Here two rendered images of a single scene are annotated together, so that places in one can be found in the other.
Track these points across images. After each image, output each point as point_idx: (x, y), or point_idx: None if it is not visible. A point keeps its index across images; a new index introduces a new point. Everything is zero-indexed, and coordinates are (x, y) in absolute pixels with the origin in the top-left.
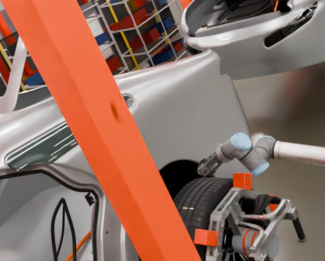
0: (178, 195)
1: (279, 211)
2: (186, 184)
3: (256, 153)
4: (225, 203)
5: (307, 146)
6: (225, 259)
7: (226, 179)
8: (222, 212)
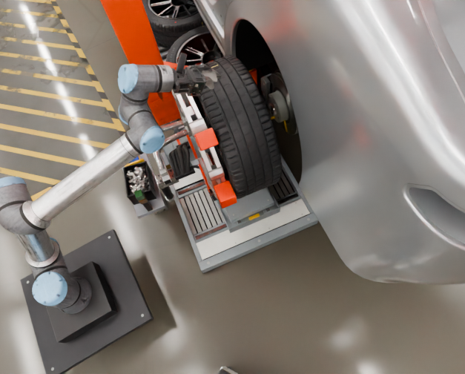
0: (240, 67)
1: (154, 156)
2: (250, 81)
3: (121, 101)
4: (192, 107)
5: (93, 164)
6: (208, 125)
7: (216, 120)
8: (176, 93)
